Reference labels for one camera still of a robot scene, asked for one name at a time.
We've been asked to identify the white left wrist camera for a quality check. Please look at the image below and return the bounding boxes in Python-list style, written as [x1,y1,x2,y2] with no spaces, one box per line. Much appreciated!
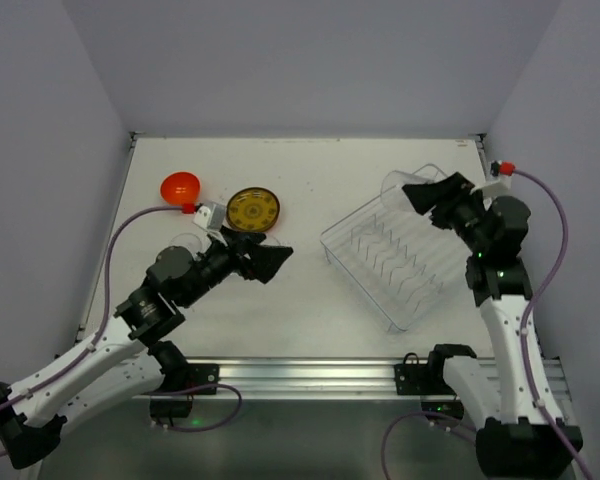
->
[193,202,226,236]

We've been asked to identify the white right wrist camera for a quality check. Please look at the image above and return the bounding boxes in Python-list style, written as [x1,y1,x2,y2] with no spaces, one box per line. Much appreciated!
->
[472,161,516,199]

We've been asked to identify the white wire dish rack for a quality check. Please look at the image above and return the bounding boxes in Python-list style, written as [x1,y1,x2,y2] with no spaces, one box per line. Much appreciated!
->
[320,163,469,333]

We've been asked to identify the clear plastic cup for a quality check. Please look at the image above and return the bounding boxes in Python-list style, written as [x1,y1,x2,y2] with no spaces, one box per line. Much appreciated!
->
[170,233,203,252]
[261,236,281,247]
[380,170,431,212]

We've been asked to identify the dark olive plastic plate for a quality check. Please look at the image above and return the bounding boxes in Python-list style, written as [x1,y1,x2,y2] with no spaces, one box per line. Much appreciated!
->
[226,187,281,233]

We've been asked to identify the orange plastic bowl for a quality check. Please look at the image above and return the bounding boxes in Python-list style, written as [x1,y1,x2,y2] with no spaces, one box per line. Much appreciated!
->
[160,171,201,206]

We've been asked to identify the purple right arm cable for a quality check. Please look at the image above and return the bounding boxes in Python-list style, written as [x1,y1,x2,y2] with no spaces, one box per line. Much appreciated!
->
[379,167,594,480]

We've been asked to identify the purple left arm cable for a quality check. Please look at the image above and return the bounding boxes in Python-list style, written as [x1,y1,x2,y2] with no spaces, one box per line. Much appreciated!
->
[0,203,244,461]

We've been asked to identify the aluminium mounting rail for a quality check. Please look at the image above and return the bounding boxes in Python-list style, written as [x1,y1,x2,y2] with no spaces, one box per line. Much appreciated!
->
[44,355,571,401]

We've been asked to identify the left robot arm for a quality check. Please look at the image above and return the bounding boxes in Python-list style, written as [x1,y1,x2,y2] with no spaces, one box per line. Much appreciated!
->
[0,227,294,470]

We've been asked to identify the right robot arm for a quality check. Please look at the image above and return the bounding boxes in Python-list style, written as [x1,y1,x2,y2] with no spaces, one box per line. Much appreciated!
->
[401,173,583,479]

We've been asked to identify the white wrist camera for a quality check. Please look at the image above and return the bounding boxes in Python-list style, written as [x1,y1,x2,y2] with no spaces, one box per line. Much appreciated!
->
[193,202,226,236]
[472,161,516,199]

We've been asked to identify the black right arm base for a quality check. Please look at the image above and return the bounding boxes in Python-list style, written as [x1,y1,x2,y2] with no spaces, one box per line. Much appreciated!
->
[393,344,477,421]

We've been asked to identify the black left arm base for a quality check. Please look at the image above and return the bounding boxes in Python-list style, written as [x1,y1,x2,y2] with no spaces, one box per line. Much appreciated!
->
[148,341,220,427]

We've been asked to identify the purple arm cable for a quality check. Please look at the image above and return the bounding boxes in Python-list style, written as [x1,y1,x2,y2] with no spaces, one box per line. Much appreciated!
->
[0,203,244,461]
[379,167,594,480]

